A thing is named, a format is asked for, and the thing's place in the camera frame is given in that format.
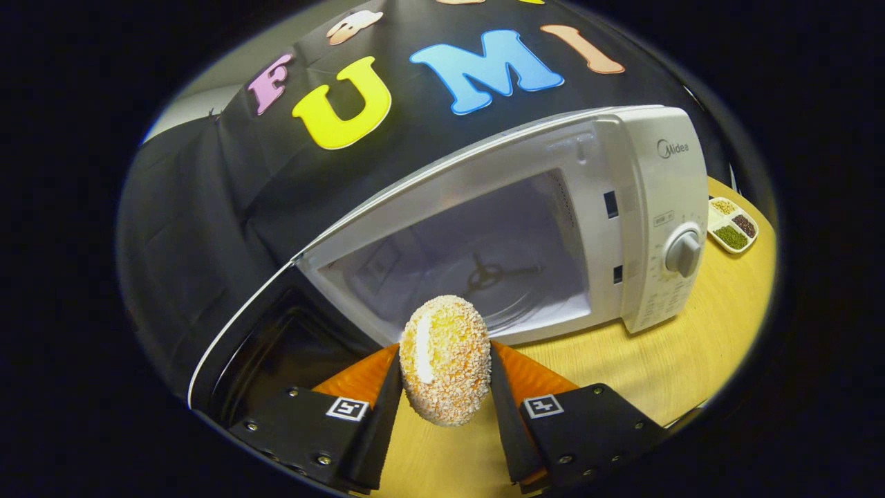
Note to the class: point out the white divided dish of beans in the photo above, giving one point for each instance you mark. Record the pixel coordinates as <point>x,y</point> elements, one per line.
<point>733,225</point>

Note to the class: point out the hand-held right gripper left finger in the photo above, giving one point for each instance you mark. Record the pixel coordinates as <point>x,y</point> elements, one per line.
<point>384,429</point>

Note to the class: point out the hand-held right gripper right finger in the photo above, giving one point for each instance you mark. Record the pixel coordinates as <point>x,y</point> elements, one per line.
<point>508,429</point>

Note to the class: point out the black backdrop cloth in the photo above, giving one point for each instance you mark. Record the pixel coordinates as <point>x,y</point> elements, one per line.
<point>207,207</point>

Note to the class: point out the white microwave oven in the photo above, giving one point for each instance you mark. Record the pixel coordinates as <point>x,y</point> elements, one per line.
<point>643,207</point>

